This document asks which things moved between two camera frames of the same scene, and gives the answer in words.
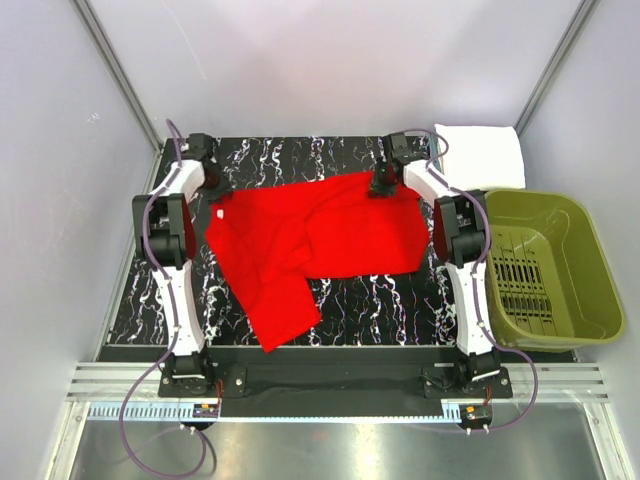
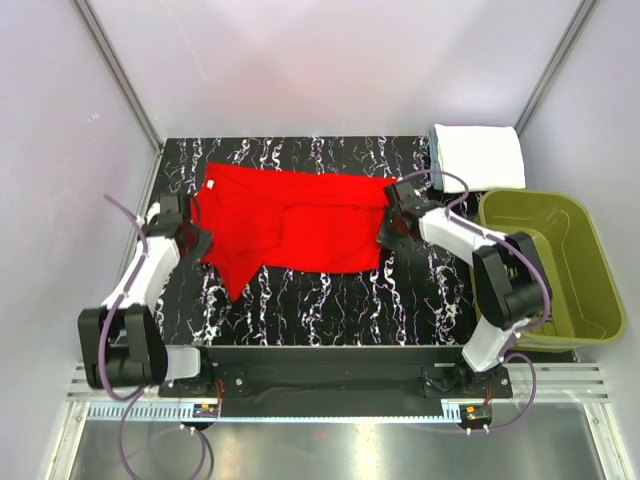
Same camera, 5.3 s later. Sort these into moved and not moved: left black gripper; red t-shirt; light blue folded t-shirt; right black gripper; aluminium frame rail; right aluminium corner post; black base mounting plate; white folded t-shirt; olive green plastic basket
Moved: left black gripper; right black gripper; red t-shirt
Not moved: aluminium frame rail; white folded t-shirt; olive green plastic basket; black base mounting plate; light blue folded t-shirt; right aluminium corner post
